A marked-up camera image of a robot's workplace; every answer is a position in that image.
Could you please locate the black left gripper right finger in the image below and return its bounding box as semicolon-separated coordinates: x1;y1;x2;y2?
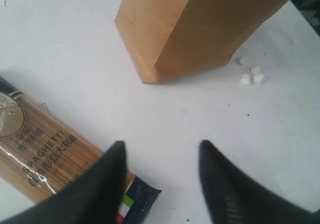
198;140;320;223

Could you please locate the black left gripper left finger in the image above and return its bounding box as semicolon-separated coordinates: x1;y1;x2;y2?
3;141;128;224

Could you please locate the spaghetti packet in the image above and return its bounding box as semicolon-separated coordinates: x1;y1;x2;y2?
0;79;160;223

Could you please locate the brown paper shopping bag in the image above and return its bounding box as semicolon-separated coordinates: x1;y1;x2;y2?
115;0;289;84

